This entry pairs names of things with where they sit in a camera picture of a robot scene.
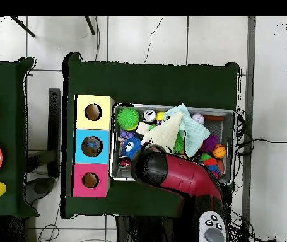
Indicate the white baseball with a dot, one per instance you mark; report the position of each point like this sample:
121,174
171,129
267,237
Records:
198,119

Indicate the mint green cloth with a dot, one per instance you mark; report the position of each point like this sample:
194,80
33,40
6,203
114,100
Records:
193,128

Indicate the green spiky ball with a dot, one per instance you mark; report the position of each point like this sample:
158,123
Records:
128,118
179,143

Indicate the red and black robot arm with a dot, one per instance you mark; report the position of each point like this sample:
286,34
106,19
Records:
183,176

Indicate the grey floor strip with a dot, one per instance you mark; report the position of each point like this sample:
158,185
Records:
251,75

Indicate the dark green tablecloth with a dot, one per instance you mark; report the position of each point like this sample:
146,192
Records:
148,85
12,126

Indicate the small orange basketball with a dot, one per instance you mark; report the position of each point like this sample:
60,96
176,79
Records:
219,151

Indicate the clear plastic packet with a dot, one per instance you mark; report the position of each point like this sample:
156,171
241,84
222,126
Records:
93,146

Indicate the cream muslin cloth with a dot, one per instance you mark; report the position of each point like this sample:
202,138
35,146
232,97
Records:
162,132

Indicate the black tripod leg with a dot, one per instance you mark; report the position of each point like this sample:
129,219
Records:
90,25
22,26

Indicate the wooden box with three holes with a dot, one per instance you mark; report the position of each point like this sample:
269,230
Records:
106,124

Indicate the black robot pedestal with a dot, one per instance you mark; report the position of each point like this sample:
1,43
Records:
143,232

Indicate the yellow ball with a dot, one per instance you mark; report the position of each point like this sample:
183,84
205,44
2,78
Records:
160,115

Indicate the blue fuzzy toy with eyes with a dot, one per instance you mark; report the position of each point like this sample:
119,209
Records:
130,147

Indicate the clear mesh bin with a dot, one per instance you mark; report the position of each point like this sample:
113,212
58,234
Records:
224,126

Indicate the purple spiky toy with eyes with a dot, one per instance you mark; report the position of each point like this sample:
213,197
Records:
210,143

